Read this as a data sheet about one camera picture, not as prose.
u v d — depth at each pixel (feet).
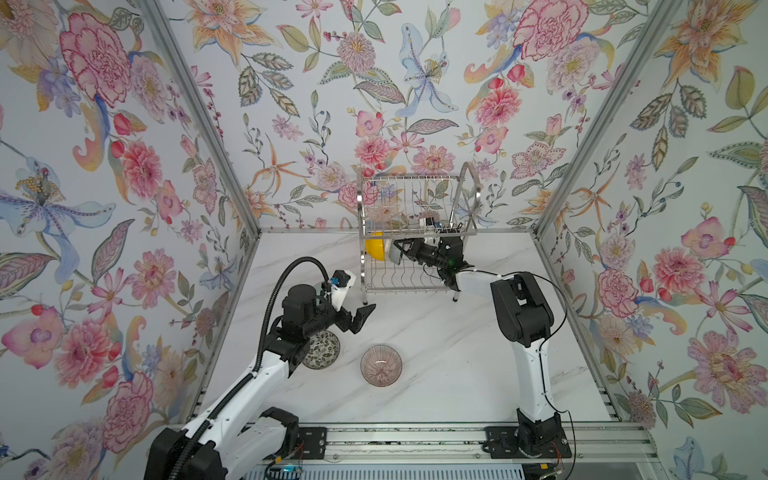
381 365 2.82
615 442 2.47
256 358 1.69
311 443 2.41
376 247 3.28
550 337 1.93
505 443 2.41
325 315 2.14
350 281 2.19
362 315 2.26
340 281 2.14
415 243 2.97
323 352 2.91
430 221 3.08
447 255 2.71
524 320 1.95
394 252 3.14
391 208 3.83
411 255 2.93
